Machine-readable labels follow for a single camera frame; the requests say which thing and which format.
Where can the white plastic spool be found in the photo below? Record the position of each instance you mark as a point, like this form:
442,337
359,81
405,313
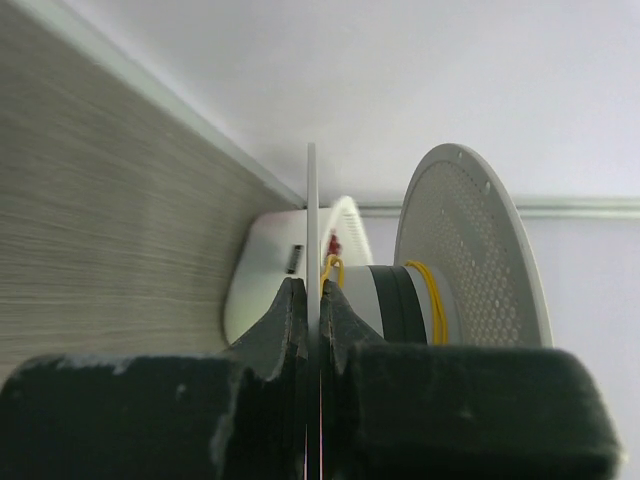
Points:
460,275

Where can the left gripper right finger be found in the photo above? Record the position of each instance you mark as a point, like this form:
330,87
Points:
414,411

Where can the dark red grape bunch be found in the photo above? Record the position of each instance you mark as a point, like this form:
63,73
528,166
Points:
334,245

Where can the white plastic basket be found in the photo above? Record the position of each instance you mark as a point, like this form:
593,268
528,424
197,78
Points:
275,249

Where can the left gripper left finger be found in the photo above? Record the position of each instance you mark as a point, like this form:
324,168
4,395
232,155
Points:
238,414

